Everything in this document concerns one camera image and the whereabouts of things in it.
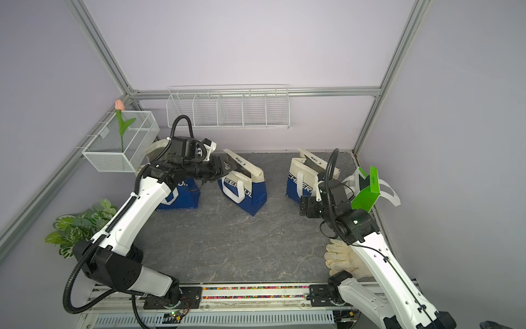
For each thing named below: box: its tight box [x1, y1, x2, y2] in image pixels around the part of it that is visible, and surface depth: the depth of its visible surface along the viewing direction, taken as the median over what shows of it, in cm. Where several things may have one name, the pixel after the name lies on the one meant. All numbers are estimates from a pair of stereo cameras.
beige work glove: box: [324, 238, 373, 279], surface depth 82 cm
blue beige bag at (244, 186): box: [217, 148, 268, 217], surface depth 82 cm
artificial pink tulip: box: [115, 98, 137, 153], surface depth 85 cm
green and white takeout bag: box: [341, 165, 402, 213], surface depth 76 cm
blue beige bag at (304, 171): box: [286, 148, 341, 203], surface depth 85 cm
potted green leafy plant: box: [45, 198, 119, 259], surface depth 66 cm
